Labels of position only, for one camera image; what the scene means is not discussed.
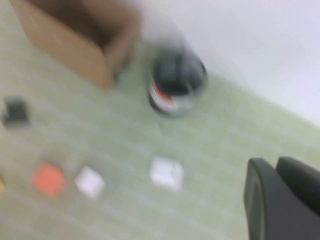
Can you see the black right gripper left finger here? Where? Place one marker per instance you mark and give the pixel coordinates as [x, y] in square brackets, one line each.
[275, 212]

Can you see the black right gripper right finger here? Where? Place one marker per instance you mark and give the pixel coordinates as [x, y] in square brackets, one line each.
[302, 182]

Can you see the green checked tablecloth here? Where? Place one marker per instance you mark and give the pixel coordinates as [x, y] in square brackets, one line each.
[212, 150]

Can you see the white earbuds case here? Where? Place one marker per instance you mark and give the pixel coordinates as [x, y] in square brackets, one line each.
[166, 173]

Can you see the black mesh pen holder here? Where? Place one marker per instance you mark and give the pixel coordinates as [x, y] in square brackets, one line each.
[175, 82]

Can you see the white cube block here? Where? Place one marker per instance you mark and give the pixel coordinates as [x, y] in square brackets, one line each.
[90, 182]

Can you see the orange cube block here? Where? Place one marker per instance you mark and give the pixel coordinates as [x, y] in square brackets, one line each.
[48, 178]

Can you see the brown cardboard box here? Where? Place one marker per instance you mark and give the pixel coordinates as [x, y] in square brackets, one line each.
[62, 45]

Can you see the black plastic bracket part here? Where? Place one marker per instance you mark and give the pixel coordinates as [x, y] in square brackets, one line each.
[16, 112]

